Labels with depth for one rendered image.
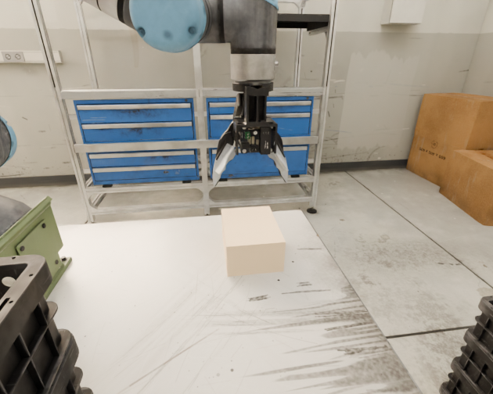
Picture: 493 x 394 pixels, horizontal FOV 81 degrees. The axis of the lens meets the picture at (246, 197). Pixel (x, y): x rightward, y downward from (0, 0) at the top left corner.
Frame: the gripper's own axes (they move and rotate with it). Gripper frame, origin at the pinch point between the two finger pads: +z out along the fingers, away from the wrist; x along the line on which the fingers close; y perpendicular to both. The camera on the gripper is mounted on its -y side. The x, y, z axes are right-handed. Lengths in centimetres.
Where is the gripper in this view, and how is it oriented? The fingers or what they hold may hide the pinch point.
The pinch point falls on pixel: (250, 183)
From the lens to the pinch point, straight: 60.9
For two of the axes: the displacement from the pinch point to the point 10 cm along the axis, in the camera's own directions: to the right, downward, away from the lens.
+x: 9.9, -0.6, 1.2
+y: 1.4, 4.3, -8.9
